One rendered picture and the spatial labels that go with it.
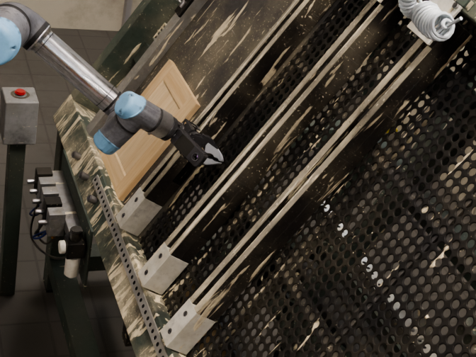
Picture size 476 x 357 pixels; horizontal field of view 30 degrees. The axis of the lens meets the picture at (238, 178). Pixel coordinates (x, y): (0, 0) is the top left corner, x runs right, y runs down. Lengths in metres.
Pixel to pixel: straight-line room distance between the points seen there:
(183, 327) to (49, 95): 3.23
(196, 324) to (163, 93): 0.94
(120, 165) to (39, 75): 2.66
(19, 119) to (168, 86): 0.65
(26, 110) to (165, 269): 1.07
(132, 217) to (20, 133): 0.81
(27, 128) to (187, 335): 1.31
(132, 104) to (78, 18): 3.92
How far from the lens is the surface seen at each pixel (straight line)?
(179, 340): 2.33
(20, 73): 5.58
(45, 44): 2.49
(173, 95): 2.90
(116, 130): 2.40
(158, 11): 3.31
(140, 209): 2.68
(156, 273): 2.48
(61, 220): 3.02
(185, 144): 2.42
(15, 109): 3.31
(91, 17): 6.25
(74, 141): 3.24
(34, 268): 3.99
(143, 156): 2.87
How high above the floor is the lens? 2.50
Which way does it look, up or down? 31 degrees down
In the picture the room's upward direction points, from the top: 13 degrees clockwise
